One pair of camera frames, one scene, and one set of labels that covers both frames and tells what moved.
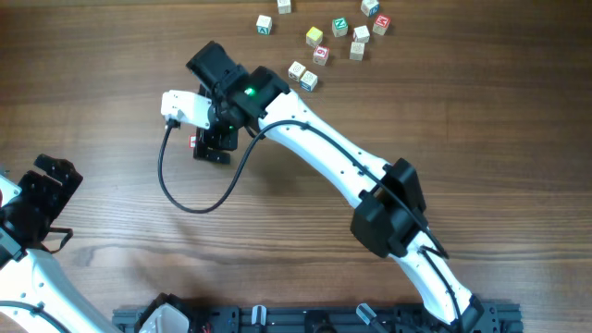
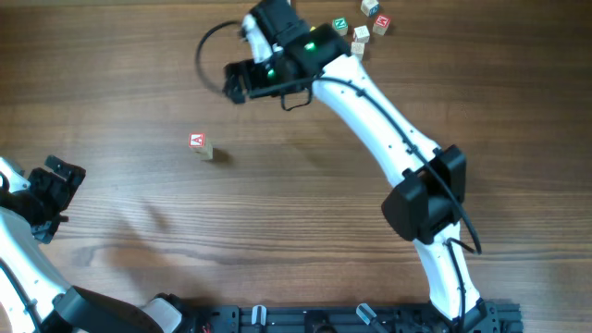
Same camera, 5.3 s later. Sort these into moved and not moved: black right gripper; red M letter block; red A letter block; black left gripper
Moved: black right gripper
Not moved: red M letter block; black left gripper; red A letter block
